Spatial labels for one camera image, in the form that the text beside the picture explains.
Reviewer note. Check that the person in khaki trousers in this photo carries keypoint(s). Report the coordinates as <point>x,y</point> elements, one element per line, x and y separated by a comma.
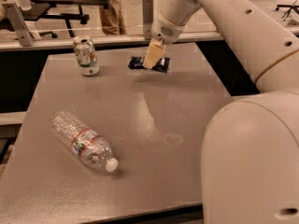
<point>112,20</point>

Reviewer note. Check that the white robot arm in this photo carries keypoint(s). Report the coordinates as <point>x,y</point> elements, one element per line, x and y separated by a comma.
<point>250,151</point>

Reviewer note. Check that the green white 7up can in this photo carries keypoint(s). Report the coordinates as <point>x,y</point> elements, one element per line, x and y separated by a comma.
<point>86,56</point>

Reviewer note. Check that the black background desk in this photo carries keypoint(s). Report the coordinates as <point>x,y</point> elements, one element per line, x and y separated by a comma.
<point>67,17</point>

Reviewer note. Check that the left metal glass bracket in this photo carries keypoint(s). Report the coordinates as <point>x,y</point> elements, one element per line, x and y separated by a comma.
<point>17,21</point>

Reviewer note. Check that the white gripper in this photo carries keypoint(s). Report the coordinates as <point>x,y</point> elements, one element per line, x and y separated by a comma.
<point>165,31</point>

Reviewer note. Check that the clear plastic water bottle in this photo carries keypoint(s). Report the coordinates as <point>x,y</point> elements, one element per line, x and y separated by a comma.
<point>94,150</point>

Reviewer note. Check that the metal barrier rail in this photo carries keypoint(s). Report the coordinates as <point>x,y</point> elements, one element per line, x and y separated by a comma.
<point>106,41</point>

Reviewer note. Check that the middle metal glass bracket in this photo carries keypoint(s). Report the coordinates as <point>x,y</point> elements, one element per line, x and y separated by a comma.
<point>147,12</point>

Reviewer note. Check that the metal glass bracket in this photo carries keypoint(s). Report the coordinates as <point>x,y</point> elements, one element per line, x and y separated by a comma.
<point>147,12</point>
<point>17,21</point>

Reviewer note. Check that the blue rxbar blueberry bar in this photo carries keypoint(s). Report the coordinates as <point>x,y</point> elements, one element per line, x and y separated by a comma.
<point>161,66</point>

